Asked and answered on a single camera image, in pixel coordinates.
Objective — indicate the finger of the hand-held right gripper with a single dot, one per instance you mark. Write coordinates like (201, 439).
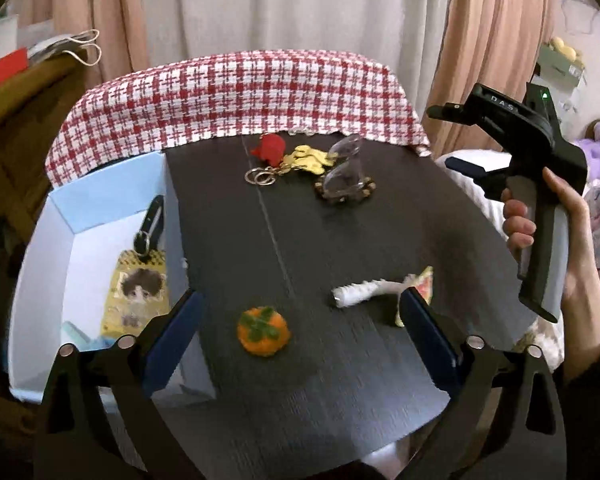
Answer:
(472, 167)
(450, 111)

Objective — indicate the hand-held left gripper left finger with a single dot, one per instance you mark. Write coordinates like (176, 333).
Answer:
(176, 345)

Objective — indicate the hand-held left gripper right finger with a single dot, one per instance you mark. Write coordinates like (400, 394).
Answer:
(430, 342)

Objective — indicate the orange plush persimmon charm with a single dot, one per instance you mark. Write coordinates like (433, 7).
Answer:
(262, 332)

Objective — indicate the light blue cardboard box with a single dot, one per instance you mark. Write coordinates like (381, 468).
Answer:
(100, 195)

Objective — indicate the person's right forearm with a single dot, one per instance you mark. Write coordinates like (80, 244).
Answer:
(590, 390)

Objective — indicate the person's right hand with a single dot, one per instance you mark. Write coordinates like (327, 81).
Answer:
(577, 240)

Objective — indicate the white bedding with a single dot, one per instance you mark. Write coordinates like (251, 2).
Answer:
(467, 195)

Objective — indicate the yellow cartoon figure card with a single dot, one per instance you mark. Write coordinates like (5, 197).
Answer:
(137, 285)

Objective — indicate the pink curtain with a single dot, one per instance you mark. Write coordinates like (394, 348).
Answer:
(495, 35)
(100, 15)

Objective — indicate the yellow plush toy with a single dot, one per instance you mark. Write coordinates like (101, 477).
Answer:
(564, 49)

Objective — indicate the clear crystal ornament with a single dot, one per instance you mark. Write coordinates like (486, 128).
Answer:
(345, 170)

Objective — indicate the red plush charm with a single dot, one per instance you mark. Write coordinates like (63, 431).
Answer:
(271, 150)

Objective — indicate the white curtain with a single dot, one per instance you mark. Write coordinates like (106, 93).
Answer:
(290, 5)

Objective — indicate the red white checked cloth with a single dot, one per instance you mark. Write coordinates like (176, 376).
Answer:
(230, 95)

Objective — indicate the brown wooden furniture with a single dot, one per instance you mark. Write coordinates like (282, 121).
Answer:
(25, 120)

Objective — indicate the red flat box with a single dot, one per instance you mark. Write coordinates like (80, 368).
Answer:
(2, 72)

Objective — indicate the pale green wall shelf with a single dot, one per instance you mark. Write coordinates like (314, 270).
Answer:
(560, 72)

